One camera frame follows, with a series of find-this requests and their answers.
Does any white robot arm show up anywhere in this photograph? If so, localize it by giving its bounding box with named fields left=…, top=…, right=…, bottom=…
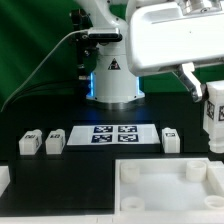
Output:
left=74, top=0, right=224, bottom=109

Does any black camera on mount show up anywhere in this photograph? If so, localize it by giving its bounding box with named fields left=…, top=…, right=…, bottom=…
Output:
left=87, top=28, right=122, bottom=43

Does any white sheet with tags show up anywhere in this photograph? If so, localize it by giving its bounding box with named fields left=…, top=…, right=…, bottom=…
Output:
left=68, top=124, right=160, bottom=146

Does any white square table top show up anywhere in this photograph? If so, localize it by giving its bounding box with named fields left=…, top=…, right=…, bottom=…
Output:
left=115, top=158, right=224, bottom=214

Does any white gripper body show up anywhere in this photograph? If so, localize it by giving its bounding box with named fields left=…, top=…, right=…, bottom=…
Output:
left=126, top=0, right=224, bottom=76

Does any white obstacle fence bar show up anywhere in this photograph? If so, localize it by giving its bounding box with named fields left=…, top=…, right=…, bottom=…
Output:
left=0, top=166, right=10, bottom=197

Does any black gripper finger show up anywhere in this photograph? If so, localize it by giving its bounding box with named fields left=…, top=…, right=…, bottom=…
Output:
left=174, top=63, right=204, bottom=102

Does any grey camera cable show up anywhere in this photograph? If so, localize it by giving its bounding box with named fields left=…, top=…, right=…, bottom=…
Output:
left=0, top=29, right=90, bottom=113

